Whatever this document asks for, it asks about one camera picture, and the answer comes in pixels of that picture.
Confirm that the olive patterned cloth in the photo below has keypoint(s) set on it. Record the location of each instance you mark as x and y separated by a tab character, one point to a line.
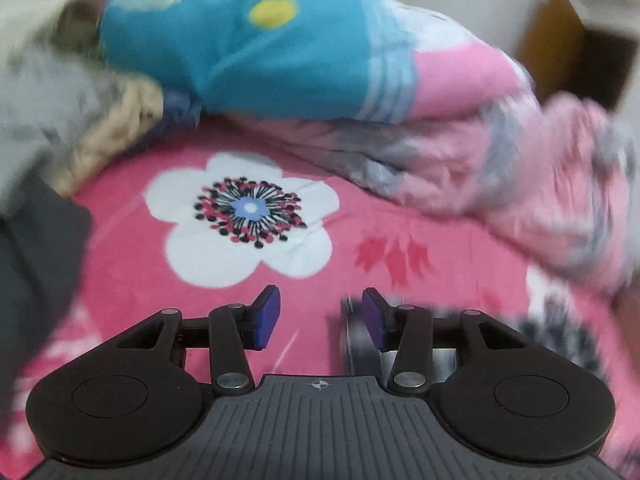
75	25

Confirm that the pink floral blanket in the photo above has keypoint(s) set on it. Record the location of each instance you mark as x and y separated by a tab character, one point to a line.
425	220

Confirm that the navy blue garment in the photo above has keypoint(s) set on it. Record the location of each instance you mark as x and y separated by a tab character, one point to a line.
180	107

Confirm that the dark grey garment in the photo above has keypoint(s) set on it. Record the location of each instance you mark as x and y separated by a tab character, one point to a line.
35	270

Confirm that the pink grey quilt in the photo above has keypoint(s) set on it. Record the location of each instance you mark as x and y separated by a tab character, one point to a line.
550	185

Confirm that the teal pink striped duvet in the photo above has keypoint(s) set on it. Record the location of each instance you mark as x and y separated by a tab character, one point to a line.
275	50

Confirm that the black white plaid pants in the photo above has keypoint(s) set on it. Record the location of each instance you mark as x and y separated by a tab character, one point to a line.
357	340

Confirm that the white pink headboard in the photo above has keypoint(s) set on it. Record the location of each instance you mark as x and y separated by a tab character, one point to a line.
30	0

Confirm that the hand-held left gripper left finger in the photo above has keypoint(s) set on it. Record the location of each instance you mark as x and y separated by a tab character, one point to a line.
265	317

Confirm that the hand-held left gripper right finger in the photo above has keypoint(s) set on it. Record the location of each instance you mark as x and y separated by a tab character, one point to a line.
375	317

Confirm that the beige garment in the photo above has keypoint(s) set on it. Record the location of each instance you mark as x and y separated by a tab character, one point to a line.
115	125

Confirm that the wooden door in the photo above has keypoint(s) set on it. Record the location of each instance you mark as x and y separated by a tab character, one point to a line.
550	35

